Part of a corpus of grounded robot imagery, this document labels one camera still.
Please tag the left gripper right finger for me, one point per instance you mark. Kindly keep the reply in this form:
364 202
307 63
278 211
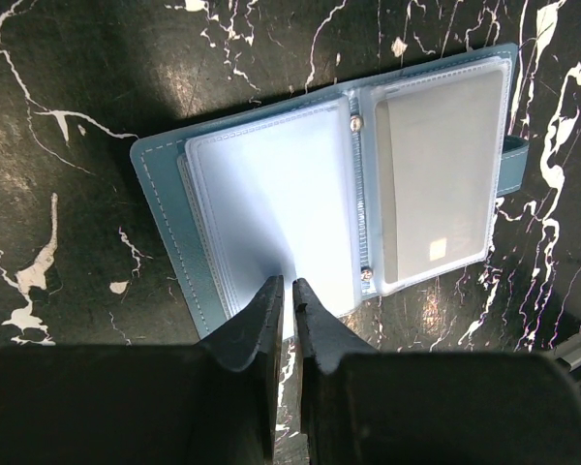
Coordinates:
321 336

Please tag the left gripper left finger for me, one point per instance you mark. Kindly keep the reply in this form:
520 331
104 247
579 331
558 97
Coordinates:
251 337

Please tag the blue card holder wallet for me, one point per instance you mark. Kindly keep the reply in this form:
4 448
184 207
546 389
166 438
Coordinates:
292 189

